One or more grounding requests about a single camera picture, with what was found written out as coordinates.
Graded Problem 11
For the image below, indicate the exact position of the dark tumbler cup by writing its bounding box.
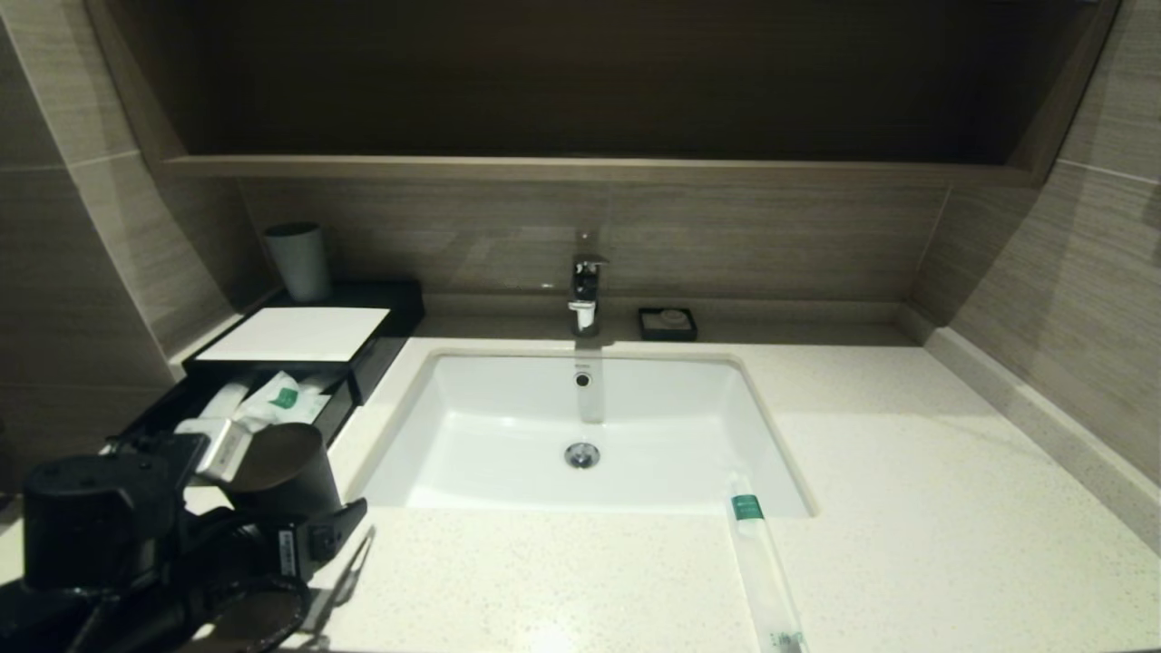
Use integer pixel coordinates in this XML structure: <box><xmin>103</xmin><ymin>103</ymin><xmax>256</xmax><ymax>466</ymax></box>
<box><xmin>218</xmin><ymin>422</ymin><xmax>346</xmax><ymax>520</ymax></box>

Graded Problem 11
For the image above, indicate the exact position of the black glossy drawer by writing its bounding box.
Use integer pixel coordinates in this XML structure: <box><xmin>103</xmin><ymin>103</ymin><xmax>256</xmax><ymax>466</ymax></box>
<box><xmin>109</xmin><ymin>365</ymin><xmax>360</xmax><ymax>454</ymax></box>

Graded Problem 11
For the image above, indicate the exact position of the square shower cap packet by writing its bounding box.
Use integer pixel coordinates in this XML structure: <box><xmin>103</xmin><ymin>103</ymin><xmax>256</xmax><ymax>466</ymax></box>
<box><xmin>234</xmin><ymin>369</ymin><xmax>335</xmax><ymax>427</ymax></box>

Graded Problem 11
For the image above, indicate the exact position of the long dental kit packet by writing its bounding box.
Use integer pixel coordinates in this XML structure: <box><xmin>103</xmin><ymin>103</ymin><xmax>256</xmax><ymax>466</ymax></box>
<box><xmin>195</xmin><ymin>381</ymin><xmax>251</xmax><ymax>424</ymax></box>

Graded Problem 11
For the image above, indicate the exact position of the black box white ribbed top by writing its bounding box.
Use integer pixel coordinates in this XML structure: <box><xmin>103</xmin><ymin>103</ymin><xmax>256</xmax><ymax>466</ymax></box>
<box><xmin>181</xmin><ymin>279</ymin><xmax>425</xmax><ymax>406</ymax></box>

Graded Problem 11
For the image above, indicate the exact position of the white sink basin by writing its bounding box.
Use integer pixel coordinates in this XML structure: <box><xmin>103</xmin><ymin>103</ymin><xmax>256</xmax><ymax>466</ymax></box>
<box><xmin>345</xmin><ymin>349</ymin><xmax>817</xmax><ymax>520</ymax></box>

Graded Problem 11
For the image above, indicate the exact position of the grey cup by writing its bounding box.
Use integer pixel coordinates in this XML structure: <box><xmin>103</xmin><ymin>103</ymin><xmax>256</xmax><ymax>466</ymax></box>
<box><xmin>265</xmin><ymin>223</ymin><xmax>334</xmax><ymax>303</ymax></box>

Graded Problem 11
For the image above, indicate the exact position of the chrome faucet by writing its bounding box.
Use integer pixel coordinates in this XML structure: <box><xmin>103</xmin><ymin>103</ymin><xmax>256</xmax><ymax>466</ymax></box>
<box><xmin>568</xmin><ymin>231</ymin><xmax>610</xmax><ymax>338</ymax></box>

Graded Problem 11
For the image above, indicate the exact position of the black soap dish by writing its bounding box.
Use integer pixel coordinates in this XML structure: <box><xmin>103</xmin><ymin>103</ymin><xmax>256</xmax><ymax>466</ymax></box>
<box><xmin>638</xmin><ymin>307</ymin><xmax>698</xmax><ymax>343</ymax></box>

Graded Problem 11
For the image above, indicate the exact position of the long green label packet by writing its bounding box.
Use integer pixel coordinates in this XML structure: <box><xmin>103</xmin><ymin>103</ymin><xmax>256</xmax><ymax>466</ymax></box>
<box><xmin>728</xmin><ymin>472</ymin><xmax>810</xmax><ymax>653</ymax></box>

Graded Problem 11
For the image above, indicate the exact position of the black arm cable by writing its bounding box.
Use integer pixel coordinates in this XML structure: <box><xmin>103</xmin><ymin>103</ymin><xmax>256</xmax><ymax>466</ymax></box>
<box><xmin>63</xmin><ymin>571</ymin><xmax>311</xmax><ymax>653</ymax></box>

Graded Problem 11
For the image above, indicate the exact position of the wooden wall shelf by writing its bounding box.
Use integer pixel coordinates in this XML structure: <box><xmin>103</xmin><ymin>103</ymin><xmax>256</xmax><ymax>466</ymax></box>
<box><xmin>86</xmin><ymin>0</ymin><xmax>1121</xmax><ymax>190</ymax></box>

